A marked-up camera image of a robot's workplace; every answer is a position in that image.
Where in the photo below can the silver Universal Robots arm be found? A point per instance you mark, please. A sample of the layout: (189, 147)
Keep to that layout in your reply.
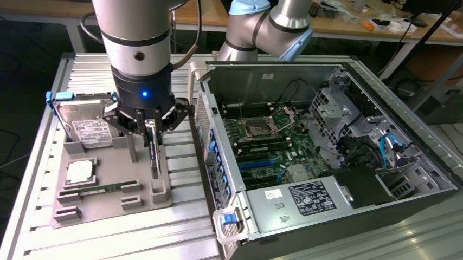
(134, 27)

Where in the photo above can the grey plastic parts rack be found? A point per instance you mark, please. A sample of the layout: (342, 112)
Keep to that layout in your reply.
(109, 168)

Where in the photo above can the blue card retention clip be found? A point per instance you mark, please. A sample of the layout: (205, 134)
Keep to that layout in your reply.
(225, 184)
(227, 195)
(218, 162)
(222, 173)
(215, 150)
(211, 137)

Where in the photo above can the silver hard disk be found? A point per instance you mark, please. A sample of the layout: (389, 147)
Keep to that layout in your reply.
(87, 132)

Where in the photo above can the open black PC case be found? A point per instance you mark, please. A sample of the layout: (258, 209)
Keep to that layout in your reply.
(231, 81)

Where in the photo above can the silver CPU chip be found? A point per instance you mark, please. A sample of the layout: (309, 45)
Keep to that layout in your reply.
(82, 172)

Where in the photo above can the metal socket cover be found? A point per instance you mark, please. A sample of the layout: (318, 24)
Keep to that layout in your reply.
(286, 109)

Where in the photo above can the black monitor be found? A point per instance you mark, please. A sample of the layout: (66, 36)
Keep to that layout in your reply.
(427, 5)

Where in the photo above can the black RAM stick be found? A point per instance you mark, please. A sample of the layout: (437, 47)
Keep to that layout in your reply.
(262, 148)

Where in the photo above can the orange and white box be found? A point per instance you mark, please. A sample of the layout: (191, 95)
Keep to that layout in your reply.
(369, 25)

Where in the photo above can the blue plastic disk carrier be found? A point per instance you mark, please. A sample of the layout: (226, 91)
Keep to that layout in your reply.
(65, 96)

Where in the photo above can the silver chipset heatsink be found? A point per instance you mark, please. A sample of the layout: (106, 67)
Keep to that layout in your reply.
(299, 173)

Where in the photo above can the grey floor box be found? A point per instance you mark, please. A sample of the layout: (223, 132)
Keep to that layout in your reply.
(441, 108)

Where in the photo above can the CPU socket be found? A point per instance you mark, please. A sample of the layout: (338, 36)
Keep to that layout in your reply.
(258, 130)

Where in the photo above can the blue case latch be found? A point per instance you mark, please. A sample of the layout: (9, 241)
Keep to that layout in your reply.
(227, 219)

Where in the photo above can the thin metal locking lever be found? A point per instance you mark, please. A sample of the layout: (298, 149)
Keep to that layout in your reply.
(242, 111)

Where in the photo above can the green Dell motherboard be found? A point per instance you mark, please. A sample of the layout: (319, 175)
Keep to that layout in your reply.
(301, 151)

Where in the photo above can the wooden desk white frame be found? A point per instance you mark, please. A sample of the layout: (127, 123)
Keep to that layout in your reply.
(343, 29)
(37, 10)

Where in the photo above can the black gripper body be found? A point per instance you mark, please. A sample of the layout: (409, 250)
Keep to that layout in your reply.
(145, 92)

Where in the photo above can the blue expansion slot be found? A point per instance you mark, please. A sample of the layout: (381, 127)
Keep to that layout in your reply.
(255, 164)

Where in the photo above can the green RAM stick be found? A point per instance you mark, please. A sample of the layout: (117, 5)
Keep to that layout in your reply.
(94, 188)

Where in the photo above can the Nvidia graphics card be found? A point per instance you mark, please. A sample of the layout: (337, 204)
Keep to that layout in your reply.
(157, 162)

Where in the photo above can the grey metal disk bay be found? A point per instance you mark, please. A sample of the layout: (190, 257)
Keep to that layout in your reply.
(333, 113)

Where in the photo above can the grey power supply unit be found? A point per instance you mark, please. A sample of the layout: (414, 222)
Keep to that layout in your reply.
(275, 214)

